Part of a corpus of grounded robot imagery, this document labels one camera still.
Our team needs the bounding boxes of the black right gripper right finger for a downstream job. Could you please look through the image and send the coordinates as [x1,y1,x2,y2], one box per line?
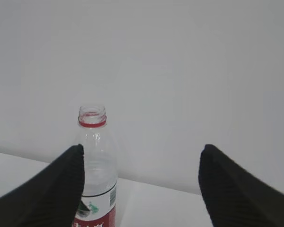
[198,144,284,227]

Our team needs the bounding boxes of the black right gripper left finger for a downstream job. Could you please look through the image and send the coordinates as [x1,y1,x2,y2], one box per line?
[0,144,85,227]

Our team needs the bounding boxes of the Nongfu Spring water bottle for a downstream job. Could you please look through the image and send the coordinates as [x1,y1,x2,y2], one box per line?
[72,105,118,227]

